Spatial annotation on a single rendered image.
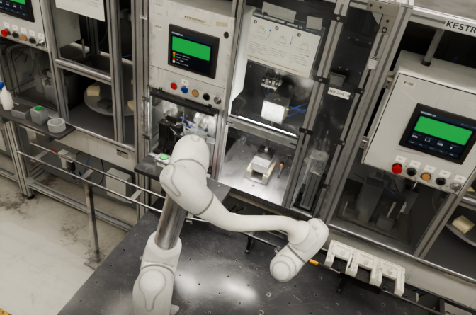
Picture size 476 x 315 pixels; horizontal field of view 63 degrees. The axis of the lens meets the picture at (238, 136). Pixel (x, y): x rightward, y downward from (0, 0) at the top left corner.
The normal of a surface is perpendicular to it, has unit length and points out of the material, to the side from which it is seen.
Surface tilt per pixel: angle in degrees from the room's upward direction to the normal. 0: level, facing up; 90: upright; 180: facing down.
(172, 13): 90
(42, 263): 0
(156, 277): 6
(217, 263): 0
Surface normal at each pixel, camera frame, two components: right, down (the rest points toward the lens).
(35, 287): 0.13, -0.81
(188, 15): -0.38, 0.50
